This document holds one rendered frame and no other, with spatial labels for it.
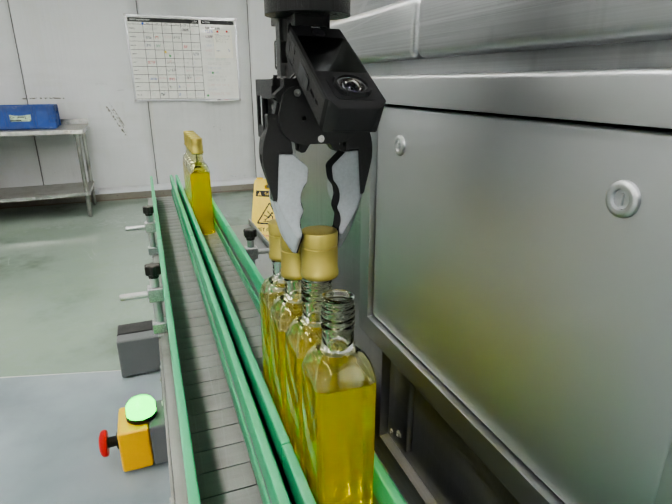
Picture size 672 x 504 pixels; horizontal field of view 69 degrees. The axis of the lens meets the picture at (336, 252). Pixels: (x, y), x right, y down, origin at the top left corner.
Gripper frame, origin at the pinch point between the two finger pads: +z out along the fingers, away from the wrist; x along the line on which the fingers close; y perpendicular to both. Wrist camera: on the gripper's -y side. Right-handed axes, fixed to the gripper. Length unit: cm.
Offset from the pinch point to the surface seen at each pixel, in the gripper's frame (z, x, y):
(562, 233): -3.6, -12.1, -16.1
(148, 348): 37, 17, 54
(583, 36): -16.3, -12.5, -15.0
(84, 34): -61, 51, 585
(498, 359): 9.0, -12.2, -11.4
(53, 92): -3, 90, 586
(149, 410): 33.4, 17.5, 28.1
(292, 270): 4.9, 1.1, 5.2
